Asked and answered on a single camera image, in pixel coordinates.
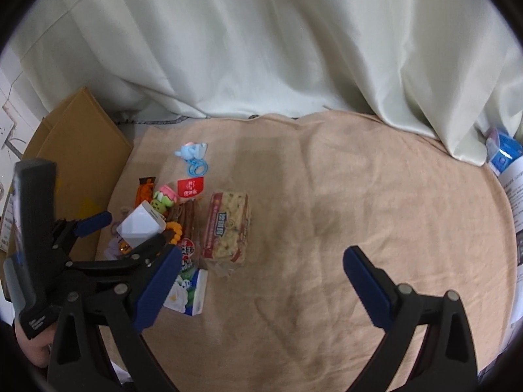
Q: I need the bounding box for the beige cloth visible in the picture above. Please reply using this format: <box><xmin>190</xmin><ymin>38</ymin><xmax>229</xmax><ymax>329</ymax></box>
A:
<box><xmin>109</xmin><ymin>111</ymin><xmax>517</xmax><ymax>391</ymax></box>

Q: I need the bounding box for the orange snack bar wrapper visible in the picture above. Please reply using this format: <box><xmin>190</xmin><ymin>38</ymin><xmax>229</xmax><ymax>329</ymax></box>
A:
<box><xmin>134</xmin><ymin>176</ymin><xmax>156</xmax><ymax>208</ymax></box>

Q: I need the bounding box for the Vinda tissue pack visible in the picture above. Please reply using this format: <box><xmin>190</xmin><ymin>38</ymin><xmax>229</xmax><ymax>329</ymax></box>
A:
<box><xmin>163</xmin><ymin>268</ymin><xmax>208</xmax><ymax>317</ymax></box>

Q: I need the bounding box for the orange bead keychain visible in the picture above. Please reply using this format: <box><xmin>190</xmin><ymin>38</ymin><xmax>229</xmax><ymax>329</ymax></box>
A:
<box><xmin>162</xmin><ymin>221</ymin><xmax>183</xmax><ymax>245</ymax></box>

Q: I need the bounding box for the left hand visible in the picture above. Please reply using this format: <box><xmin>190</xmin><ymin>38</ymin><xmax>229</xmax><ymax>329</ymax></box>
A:
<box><xmin>14</xmin><ymin>320</ymin><xmax>57</xmax><ymax>368</ymax></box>

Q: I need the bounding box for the white power adapter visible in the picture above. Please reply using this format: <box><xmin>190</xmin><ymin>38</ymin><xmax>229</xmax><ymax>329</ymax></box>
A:
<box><xmin>116</xmin><ymin>201</ymin><xmax>166</xmax><ymax>248</ymax></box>

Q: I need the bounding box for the white curtain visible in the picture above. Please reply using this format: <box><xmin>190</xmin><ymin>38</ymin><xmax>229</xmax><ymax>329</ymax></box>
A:
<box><xmin>1</xmin><ymin>0</ymin><xmax>522</xmax><ymax>166</ymax></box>

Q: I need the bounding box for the red snack packet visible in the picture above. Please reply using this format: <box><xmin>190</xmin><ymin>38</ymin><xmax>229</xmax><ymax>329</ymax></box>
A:
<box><xmin>177</xmin><ymin>238</ymin><xmax>198</xmax><ymax>272</ymax></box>

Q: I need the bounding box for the cracker packet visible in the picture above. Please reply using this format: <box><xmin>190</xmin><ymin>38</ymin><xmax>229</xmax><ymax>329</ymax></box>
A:
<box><xmin>202</xmin><ymin>191</ymin><xmax>251</xmax><ymax>265</ymax></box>

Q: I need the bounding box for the cardboard box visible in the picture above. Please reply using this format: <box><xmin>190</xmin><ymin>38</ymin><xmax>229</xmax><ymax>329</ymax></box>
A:
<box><xmin>0</xmin><ymin>86</ymin><xmax>134</xmax><ymax>290</ymax></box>

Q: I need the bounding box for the purple bunny keychain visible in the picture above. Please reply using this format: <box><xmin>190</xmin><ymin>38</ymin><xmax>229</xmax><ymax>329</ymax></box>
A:
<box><xmin>104</xmin><ymin>221</ymin><xmax>122</xmax><ymax>260</ymax></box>

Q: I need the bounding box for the blue white bottle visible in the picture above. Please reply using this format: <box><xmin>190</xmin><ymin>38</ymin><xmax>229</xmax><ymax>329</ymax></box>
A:
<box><xmin>486</xmin><ymin>127</ymin><xmax>522</xmax><ymax>177</ymax></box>

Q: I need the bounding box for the red meat stick packet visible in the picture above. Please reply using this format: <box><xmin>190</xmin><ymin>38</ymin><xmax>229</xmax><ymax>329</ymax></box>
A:
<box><xmin>168</xmin><ymin>177</ymin><xmax>204</xmax><ymax>243</ymax></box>

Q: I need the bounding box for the blue plush keychain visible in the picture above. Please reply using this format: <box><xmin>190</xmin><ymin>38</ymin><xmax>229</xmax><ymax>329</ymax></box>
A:
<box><xmin>175</xmin><ymin>142</ymin><xmax>208</xmax><ymax>178</ymax></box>

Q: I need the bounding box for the lion dance doll keychain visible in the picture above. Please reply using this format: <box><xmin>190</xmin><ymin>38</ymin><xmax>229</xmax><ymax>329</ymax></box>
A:
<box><xmin>150</xmin><ymin>185</ymin><xmax>178</xmax><ymax>217</ymax></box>

